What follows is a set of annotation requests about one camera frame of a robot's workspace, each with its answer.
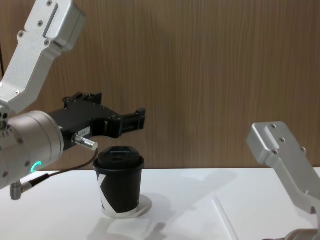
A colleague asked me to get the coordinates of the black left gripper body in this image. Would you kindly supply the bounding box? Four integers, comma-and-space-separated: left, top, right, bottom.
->
48, 91, 122, 152

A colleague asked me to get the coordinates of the thin brown cable with plugs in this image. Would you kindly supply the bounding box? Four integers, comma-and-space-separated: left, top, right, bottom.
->
10, 134, 99, 201

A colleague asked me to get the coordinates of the black paper cup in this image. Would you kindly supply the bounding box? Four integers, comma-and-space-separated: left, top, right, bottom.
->
94, 163, 144, 219

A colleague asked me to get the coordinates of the black plastic cup lid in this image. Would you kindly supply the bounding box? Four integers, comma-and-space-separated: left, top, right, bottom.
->
92, 146, 146, 174

